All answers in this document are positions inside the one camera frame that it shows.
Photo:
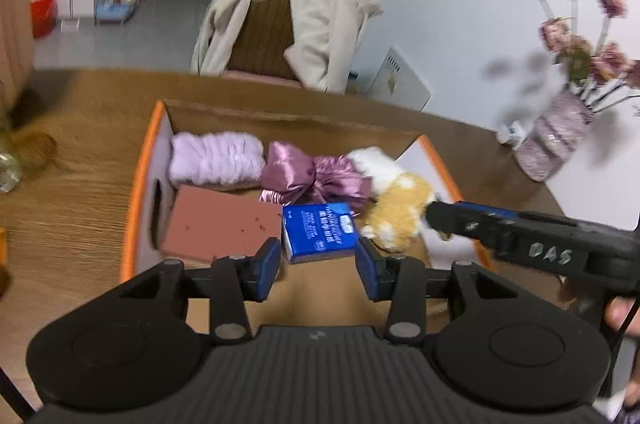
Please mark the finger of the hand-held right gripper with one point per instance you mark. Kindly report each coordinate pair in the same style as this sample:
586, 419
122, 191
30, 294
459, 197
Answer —
487, 209
457, 224

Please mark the lavender fluffy headband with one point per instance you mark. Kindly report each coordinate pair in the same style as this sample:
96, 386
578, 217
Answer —
215, 158

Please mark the pink suitcase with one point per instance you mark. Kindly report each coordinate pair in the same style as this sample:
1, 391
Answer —
14, 23

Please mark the person's right hand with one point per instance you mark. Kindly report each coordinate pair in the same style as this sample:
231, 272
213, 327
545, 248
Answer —
622, 316

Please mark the clear glass cup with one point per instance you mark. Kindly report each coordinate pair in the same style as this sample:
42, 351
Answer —
7, 168

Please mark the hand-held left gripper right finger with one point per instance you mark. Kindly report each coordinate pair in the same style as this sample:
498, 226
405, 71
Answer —
368, 273

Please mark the brown chair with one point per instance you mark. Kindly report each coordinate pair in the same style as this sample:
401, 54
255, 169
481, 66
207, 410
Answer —
265, 38

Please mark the white leaning board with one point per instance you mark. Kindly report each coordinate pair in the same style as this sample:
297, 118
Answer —
400, 78

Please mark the purple satin scrunchie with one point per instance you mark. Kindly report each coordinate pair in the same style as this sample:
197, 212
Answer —
310, 176

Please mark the red basin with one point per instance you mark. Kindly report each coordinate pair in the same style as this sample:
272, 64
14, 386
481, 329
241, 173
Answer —
42, 16

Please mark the dried pink roses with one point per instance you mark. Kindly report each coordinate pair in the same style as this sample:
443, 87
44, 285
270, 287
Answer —
580, 48

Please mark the pink textured vase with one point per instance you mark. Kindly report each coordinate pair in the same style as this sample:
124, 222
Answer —
552, 138

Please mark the blue tissue packet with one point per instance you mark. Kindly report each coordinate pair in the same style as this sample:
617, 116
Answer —
317, 231

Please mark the blue floor tray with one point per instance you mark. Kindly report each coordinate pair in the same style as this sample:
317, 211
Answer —
115, 6

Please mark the chair with cream coat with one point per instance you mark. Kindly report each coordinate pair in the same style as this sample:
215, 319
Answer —
320, 13

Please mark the orange cardboard box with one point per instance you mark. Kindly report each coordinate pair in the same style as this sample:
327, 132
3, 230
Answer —
320, 123

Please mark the yellow and white plush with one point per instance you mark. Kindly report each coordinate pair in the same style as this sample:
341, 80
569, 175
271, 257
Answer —
397, 204

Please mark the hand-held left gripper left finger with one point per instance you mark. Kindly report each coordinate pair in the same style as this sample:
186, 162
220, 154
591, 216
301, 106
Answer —
270, 266

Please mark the pink sponge block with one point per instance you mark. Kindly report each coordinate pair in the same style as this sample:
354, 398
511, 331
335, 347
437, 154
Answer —
215, 221

